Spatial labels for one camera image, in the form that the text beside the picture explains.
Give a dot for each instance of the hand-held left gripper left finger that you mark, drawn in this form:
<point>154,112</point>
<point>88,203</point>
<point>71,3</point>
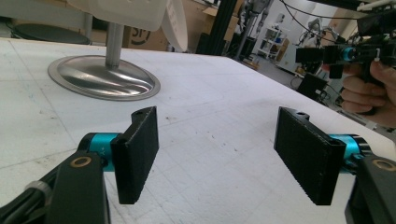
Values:
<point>134,155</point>

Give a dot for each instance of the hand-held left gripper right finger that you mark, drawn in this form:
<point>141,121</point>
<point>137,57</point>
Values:
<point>308,155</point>

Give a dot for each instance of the metal utensil stand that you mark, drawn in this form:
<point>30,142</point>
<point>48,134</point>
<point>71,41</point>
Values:
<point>102,79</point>

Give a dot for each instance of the beige skimmer spoon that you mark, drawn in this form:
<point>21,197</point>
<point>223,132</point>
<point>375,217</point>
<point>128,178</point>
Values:
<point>177,25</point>

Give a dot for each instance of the slotted beige spatula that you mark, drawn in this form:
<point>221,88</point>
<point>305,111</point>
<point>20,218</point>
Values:
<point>124,14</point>

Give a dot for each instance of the black box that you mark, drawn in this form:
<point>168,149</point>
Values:
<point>311,85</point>

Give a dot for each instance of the white shelf rack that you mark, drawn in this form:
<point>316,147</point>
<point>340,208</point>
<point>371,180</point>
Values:
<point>271,40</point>

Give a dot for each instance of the grey machine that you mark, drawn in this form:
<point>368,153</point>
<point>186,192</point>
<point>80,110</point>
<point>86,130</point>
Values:
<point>253,9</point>

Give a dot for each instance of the white foam mat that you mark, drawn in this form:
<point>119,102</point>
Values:
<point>218,102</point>

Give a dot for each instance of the cardboard box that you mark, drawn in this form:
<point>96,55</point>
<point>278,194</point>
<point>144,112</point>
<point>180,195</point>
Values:
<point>143,40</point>

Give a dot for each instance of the black round stool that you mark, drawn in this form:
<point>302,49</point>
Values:
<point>49,34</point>

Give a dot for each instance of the black metal frame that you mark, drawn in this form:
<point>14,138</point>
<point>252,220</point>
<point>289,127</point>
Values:
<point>219,25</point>

